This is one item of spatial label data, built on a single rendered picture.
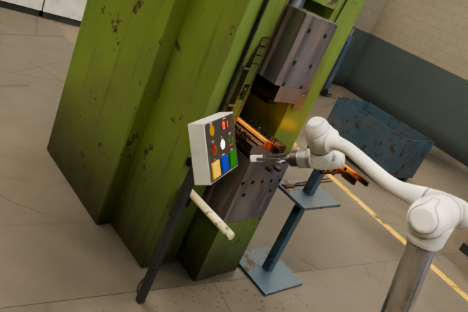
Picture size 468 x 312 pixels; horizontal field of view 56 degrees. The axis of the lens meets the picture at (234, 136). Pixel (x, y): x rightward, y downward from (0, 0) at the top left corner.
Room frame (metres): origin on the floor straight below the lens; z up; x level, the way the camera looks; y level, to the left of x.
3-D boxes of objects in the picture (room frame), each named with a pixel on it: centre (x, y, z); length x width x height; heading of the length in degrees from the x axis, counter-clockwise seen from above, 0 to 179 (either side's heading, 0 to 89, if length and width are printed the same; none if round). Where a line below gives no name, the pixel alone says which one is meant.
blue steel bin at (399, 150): (6.20, -1.86, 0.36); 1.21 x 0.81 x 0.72; 46
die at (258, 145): (2.57, -0.02, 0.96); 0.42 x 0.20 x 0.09; 50
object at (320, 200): (2.72, -0.61, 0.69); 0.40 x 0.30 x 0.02; 137
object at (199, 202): (2.11, -0.03, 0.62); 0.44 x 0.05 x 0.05; 50
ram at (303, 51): (2.60, -0.05, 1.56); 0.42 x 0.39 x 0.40; 50
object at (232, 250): (2.62, -0.05, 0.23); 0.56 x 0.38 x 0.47; 50
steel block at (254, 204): (2.62, -0.05, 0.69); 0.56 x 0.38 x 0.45; 50
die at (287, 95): (2.57, -0.02, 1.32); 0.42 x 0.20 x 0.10; 50
